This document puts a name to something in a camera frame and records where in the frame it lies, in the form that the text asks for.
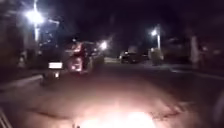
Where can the street lamp pole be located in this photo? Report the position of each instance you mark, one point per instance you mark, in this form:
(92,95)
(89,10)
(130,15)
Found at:
(35,26)
(158,40)

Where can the dark car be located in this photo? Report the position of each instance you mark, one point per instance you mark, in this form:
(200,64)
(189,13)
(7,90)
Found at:
(129,57)

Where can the kerb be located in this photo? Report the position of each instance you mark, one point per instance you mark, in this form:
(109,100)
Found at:
(20,82)

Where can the robot's own part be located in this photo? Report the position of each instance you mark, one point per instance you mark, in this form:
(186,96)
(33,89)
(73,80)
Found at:
(76,126)

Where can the dark asphalt road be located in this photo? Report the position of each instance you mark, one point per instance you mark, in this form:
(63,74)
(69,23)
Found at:
(110,90)

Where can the dark vehicle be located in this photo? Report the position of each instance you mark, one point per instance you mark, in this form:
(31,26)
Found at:
(78,56)

